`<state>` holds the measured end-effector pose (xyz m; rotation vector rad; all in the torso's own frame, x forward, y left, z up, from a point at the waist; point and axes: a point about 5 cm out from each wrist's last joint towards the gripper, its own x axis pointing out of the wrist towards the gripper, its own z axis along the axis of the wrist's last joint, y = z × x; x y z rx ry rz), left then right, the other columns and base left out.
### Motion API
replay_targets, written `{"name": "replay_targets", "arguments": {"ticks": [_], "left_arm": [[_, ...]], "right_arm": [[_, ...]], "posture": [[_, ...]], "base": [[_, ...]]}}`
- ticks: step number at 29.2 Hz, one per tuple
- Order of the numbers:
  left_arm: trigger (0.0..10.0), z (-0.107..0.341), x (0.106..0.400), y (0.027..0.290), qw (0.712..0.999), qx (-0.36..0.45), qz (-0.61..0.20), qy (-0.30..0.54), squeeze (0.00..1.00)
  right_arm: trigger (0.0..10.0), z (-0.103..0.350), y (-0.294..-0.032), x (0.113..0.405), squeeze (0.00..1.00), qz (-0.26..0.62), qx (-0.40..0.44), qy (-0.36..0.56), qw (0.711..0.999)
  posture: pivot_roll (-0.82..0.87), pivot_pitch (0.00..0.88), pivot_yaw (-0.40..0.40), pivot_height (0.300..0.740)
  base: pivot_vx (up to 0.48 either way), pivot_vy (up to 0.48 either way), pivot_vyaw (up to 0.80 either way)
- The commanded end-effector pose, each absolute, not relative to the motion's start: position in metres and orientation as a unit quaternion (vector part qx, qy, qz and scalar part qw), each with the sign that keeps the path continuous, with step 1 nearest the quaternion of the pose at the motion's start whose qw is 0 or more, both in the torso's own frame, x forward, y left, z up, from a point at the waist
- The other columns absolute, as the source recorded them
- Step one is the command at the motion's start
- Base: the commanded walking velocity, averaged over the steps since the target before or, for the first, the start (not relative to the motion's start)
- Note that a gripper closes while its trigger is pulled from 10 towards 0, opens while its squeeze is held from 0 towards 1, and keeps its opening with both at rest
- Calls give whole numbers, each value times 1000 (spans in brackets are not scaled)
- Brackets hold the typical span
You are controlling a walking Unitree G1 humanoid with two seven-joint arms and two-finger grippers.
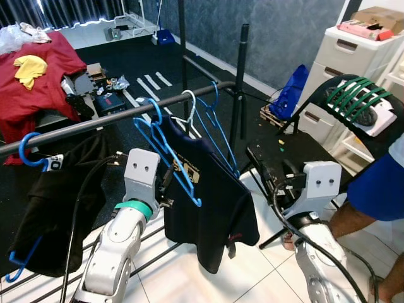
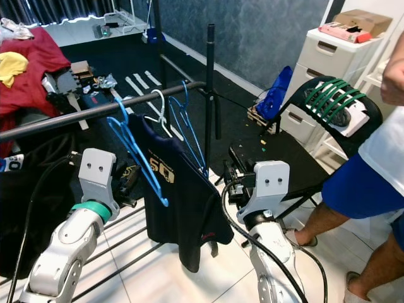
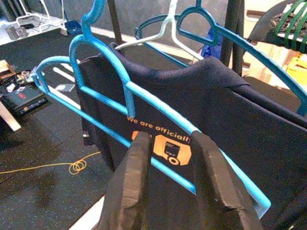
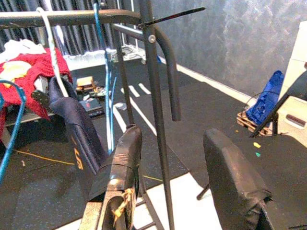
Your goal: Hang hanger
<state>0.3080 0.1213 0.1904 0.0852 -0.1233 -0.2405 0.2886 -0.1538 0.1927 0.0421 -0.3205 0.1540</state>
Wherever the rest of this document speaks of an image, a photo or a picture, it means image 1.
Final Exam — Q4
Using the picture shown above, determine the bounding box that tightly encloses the white plastic bag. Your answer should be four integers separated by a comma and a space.
0, 23, 52, 56

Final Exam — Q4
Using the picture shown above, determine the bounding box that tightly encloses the white drawer cabinet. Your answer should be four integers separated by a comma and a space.
295, 25, 404, 168

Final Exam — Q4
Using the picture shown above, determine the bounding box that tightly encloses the yellow cloth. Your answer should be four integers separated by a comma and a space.
13, 54, 49, 90

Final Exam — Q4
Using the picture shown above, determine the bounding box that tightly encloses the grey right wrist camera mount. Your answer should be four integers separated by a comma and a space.
295, 160, 343, 220

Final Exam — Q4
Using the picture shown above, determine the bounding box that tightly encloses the small wooden pallet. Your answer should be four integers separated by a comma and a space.
261, 103, 299, 131

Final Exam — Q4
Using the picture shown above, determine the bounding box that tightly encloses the small blue bag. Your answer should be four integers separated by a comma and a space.
153, 28, 178, 45

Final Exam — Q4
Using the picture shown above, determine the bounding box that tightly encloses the navy t-shirt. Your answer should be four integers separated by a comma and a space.
159, 116, 261, 273

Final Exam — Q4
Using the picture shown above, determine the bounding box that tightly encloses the dark striped curtain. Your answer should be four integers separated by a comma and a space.
0, 0, 143, 31

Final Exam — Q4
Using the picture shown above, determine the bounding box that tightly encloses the small cardboard box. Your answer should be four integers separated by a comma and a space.
86, 62, 108, 80

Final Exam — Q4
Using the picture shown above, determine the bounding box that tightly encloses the black folding chair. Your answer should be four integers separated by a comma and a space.
245, 74, 404, 250

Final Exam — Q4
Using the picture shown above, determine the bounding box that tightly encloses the long white floor strip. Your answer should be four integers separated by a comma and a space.
136, 76, 163, 102

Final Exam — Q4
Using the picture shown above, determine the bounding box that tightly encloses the person in blue shorts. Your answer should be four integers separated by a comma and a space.
281, 133, 404, 303

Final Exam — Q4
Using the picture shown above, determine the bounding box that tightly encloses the black electronic device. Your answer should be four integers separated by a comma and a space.
63, 90, 128, 119

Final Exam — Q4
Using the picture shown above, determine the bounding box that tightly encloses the pink flat box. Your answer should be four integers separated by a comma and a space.
336, 20, 396, 42

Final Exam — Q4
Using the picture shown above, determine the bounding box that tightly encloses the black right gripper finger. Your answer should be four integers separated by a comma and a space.
258, 146, 283, 172
246, 149, 271, 185

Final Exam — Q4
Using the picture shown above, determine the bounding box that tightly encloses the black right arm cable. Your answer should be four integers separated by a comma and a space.
270, 180, 381, 303

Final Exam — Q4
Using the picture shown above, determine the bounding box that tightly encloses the black garment with white band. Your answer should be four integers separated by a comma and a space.
9, 129, 121, 278

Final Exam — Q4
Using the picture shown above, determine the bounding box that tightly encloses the red cloth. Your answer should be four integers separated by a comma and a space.
0, 30, 88, 166

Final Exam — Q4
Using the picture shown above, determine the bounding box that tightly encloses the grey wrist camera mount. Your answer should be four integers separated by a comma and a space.
295, 160, 343, 220
123, 148, 162, 206

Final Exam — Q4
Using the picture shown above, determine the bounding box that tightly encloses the brown cardboard box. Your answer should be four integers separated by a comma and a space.
349, 6, 404, 36

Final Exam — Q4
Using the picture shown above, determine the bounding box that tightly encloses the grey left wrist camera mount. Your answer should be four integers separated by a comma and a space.
123, 148, 162, 206

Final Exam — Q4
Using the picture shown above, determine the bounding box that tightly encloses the crumpled silver foil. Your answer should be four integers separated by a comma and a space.
109, 74, 131, 91

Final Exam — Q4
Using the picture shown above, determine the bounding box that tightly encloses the white device with green straps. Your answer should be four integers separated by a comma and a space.
324, 76, 400, 138

